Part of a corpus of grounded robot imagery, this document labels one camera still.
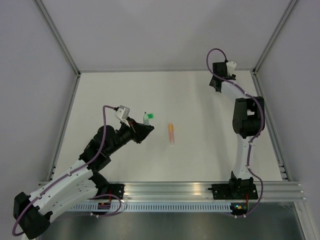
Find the white slotted cable duct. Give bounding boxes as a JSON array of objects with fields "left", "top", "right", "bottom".
[{"left": 69, "top": 201, "right": 232, "bottom": 213}]

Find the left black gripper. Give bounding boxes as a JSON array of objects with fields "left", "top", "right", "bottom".
[{"left": 106, "top": 117, "right": 154, "bottom": 156}]

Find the left aluminium frame post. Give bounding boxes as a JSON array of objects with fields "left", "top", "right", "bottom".
[{"left": 33, "top": 0, "right": 81, "bottom": 181}]

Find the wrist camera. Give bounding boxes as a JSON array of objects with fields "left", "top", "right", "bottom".
[
  {"left": 114, "top": 105, "right": 130, "bottom": 126},
  {"left": 226, "top": 61, "right": 237, "bottom": 76}
]

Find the light green highlighter pen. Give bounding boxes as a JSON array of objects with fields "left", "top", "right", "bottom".
[{"left": 143, "top": 112, "right": 150, "bottom": 126}]

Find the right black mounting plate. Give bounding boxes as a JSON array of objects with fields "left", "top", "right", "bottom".
[{"left": 207, "top": 183, "right": 259, "bottom": 200}]

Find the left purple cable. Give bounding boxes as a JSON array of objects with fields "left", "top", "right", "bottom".
[{"left": 11, "top": 104, "right": 123, "bottom": 237}]

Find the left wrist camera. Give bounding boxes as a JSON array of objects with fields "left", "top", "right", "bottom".
[{"left": 114, "top": 105, "right": 130, "bottom": 126}]

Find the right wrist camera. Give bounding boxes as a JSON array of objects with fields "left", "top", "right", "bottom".
[{"left": 226, "top": 61, "right": 237, "bottom": 76}]

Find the right aluminium frame post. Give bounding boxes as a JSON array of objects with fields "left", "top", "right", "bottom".
[{"left": 250, "top": 0, "right": 300, "bottom": 182}]

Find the orange highlighter pen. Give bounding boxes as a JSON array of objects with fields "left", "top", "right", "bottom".
[{"left": 168, "top": 130, "right": 175, "bottom": 145}]

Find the purple cable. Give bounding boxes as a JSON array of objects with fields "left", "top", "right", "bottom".
[
  {"left": 206, "top": 48, "right": 265, "bottom": 219},
  {"left": 11, "top": 104, "right": 123, "bottom": 237}
]

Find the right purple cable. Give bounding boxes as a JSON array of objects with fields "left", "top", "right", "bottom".
[{"left": 206, "top": 48, "right": 265, "bottom": 219}]

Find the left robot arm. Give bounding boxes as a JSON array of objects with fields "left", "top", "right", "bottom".
[{"left": 13, "top": 118, "right": 155, "bottom": 240}]

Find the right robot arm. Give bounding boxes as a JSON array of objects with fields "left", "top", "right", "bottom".
[{"left": 209, "top": 60, "right": 265, "bottom": 200}]

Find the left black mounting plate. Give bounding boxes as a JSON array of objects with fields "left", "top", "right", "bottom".
[{"left": 106, "top": 183, "right": 125, "bottom": 201}]

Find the aluminium frame post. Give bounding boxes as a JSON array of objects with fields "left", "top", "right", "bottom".
[
  {"left": 250, "top": 0, "right": 300, "bottom": 182},
  {"left": 33, "top": 0, "right": 81, "bottom": 181}
]

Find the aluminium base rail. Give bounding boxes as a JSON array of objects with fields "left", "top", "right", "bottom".
[{"left": 121, "top": 181, "right": 306, "bottom": 202}]

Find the bright green pen cap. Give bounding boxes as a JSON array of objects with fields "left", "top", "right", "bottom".
[{"left": 147, "top": 113, "right": 154, "bottom": 119}]

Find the black mounting plate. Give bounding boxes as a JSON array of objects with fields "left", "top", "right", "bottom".
[
  {"left": 106, "top": 183, "right": 125, "bottom": 201},
  {"left": 207, "top": 183, "right": 259, "bottom": 200}
]

